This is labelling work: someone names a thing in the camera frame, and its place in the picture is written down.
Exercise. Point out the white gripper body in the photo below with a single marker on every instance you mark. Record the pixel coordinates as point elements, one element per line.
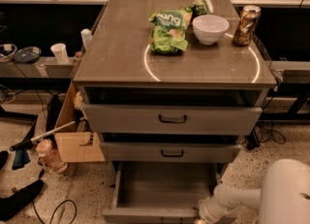
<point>209,208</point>

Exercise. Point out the grey bottom drawer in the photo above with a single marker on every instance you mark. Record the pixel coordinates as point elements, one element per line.
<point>160,192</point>

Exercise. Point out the grey drawer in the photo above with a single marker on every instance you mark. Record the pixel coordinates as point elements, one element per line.
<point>160,192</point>
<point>234,121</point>
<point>183,153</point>

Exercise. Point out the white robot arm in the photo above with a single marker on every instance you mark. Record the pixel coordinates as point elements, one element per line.
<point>284,197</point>

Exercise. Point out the grey drawer cabinet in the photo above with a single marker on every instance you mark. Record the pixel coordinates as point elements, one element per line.
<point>121,69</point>

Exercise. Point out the grey middle drawer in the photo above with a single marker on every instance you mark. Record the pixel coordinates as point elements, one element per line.
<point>183,153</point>

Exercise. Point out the grey top drawer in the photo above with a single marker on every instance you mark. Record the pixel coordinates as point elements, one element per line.
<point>234,121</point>

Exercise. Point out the black power adapter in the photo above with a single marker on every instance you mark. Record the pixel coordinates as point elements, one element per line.
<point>252,140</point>

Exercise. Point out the cardboard box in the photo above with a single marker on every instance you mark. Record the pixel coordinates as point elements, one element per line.
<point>76,142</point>

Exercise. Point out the clear plastic jug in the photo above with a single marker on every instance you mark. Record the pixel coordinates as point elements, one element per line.
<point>50,158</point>

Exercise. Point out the white bowl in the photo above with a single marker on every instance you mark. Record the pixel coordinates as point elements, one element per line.
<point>209,29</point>

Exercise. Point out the green chip bag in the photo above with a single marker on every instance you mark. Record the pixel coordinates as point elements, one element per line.
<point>168,34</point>

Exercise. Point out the black sock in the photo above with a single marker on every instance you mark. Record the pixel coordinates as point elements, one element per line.
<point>11,206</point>

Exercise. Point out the crushed soda can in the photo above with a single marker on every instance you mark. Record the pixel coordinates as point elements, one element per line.
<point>249,18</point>

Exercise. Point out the white plastic bottle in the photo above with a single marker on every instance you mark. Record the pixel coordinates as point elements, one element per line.
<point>86,36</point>

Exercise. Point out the white paper cup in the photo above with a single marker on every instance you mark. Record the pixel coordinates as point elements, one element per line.
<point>60,53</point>

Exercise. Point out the dark blue plate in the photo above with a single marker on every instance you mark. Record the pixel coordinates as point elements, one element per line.
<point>27,55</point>

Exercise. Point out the small patterned bowl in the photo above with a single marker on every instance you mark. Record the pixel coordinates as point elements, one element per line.
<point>7,52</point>

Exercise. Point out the grey handled tool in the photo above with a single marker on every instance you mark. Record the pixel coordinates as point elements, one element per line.
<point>30,142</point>

